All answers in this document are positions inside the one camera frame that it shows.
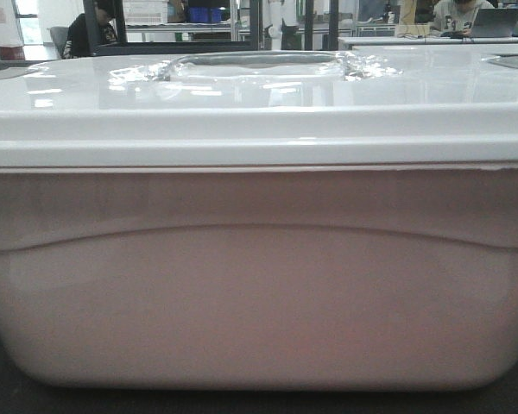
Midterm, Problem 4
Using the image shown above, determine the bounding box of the red box by wall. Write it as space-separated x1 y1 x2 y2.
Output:
0 45 25 61

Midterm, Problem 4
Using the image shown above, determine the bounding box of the black metal frame rack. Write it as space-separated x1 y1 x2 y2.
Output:
83 1 316 57

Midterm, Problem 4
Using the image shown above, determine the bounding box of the white lidded storage bin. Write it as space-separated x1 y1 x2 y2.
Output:
0 47 518 391

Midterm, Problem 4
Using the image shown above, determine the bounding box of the small blue background bin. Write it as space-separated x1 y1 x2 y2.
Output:
187 7 222 24

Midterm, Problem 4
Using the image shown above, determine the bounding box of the person in grey shirt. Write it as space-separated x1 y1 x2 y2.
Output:
429 0 494 36

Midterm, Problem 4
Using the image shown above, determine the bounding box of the grey open laptop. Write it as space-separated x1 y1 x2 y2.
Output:
471 9 518 38

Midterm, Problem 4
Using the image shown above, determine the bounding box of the person in black shirt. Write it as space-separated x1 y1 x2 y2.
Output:
62 0 117 60

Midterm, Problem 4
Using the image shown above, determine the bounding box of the white background crate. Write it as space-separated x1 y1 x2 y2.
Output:
123 0 168 26

